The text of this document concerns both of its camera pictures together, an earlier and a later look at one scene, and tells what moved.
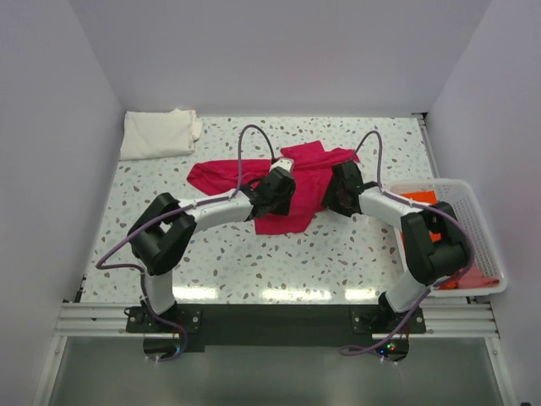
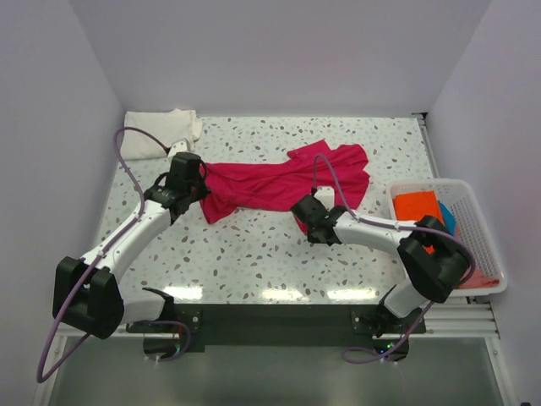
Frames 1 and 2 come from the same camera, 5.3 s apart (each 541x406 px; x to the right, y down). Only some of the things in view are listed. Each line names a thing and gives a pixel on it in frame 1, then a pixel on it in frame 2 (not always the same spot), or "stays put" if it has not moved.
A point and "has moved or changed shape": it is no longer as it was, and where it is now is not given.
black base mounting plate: x=278 y=328 stays put
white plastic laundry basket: x=484 y=255 stays put
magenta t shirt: x=313 y=165 has moved or changed shape
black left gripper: x=283 y=208 -> x=204 y=190
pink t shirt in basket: x=474 y=278 stays put
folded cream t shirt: x=148 y=134 stays put
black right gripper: x=330 y=201 -> x=311 y=238
